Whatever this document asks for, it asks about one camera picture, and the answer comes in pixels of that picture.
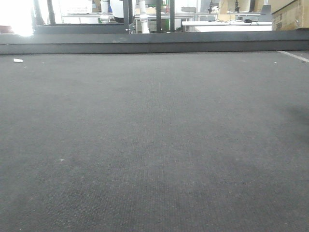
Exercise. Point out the cardboard box right background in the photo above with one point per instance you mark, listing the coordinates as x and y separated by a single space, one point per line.
289 14

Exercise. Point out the white tape strip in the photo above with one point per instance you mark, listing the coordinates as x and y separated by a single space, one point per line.
302 59

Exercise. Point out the small white paper scrap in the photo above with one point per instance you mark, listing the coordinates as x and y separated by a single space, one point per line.
16 60

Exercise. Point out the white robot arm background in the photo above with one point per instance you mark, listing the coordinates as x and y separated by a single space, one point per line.
143 17

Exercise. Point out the white table background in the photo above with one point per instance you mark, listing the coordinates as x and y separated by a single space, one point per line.
231 26

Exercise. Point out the dark grey table edge rail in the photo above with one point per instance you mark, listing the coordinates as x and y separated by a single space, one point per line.
179 42

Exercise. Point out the black metal frame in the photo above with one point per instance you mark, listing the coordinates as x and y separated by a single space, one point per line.
94 16

